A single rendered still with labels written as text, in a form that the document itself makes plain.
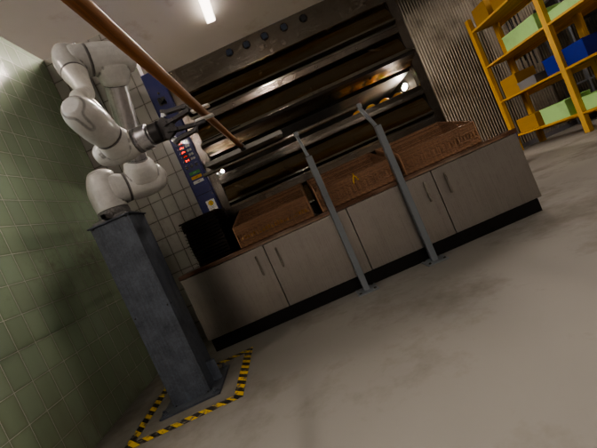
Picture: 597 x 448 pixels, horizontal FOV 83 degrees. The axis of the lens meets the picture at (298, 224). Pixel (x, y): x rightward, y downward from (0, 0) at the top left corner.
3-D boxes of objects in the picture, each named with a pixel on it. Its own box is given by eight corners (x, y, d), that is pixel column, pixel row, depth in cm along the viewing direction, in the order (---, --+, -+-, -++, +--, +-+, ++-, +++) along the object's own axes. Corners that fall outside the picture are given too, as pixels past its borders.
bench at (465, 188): (230, 326, 284) (202, 263, 281) (499, 209, 276) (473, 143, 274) (212, 356, 227) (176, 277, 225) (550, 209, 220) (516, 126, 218)
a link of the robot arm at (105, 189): (96, 219, 179) (78, 180, 178) (131, 207, 189) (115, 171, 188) (96, 212, 166) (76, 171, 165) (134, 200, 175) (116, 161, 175)
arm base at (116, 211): (87, 228, 164) (82, 217, 163) (110, 227, 186) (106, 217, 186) (123, 212, 164) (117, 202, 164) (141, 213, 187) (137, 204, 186)
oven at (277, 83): (271, 273, 473) (208, 133, 464) (410, 212, 467) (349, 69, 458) (250, 317, 283) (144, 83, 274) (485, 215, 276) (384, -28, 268)
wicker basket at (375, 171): (319, 212, 277) (306, 180, 276) (383, 183, 274) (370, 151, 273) (322, 212, 228) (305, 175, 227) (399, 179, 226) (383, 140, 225)
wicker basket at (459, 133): (386, 181, 274) (373, 149, 273) (450, 153, 273) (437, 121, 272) (405, 176, 226) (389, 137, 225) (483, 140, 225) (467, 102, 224)
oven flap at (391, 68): (202, 148, 262) (210, 156, 281) (416, 52, 256) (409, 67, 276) (200, 146, 262) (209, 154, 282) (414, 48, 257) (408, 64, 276)
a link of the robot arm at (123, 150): (147, 160, 126) (125, 140, 114) (109, 176, 127) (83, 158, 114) (142, 138, 130) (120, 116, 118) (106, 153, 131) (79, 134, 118)
